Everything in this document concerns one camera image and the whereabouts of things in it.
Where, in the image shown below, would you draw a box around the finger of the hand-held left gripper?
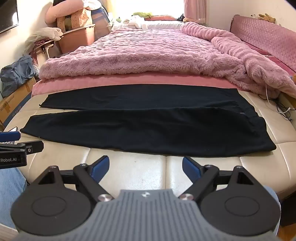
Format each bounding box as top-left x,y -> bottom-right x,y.
0,140 -> 44,155
0,131 -> 21,142

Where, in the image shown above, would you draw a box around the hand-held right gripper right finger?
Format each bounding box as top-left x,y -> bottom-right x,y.
178,156 -> 255,204

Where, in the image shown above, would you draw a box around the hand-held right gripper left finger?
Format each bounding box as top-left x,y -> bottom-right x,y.
38,155 -> 114,204

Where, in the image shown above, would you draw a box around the black pants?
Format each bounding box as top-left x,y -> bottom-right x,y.
20,84 -> 277,155

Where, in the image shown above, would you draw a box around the person's left leg in jeans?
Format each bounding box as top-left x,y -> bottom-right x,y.
0,168 -> 28,230

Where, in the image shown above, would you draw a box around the cream leather bed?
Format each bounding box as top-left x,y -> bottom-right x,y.
3,89 -> 296,200

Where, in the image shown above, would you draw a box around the cardboard box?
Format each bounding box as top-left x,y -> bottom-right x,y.
0,76 -> 38,127

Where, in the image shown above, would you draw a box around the blue grey bag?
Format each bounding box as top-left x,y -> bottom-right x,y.
0,54 -> 38,98

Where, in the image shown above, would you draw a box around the pink bed sheet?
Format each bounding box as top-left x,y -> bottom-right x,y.
31,75 -> 236,96

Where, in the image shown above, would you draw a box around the white crumpled cloth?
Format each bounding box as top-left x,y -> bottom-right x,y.
24,27 -> 63,48

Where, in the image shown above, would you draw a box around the brown plastic storage bin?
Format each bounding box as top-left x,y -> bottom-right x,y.
57,23 -> 96,55

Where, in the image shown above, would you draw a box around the pink fluffy blanket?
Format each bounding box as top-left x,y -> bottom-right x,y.
38,21 -> 296,98

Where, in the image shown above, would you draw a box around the floral fabric bag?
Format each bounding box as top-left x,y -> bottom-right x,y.
57,9 -> 93,31

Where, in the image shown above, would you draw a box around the large pink plush pillow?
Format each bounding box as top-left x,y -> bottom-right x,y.
45,0 -> 102,24

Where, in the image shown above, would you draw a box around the translucent blue storage bin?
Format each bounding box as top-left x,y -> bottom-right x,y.
91,6 -> 110,36

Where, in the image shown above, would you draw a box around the white clothes pile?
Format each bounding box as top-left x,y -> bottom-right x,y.
124,16 -> 149,29

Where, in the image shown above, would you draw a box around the pink curtain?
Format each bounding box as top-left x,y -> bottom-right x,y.
183,0 -> 210,24

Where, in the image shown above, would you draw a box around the green cloth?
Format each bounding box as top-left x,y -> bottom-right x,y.
132,11 -> 153,18

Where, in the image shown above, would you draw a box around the brown stuffed toy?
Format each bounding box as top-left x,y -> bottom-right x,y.
258,13 -> 277,24

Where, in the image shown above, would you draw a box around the white cable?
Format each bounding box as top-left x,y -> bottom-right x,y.
264,83 -> 292,114

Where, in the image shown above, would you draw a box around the black cable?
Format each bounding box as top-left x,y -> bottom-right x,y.
259,93 -> 292,122

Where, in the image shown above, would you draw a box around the black wall television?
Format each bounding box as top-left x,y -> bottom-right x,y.
0,0 -> 19,34

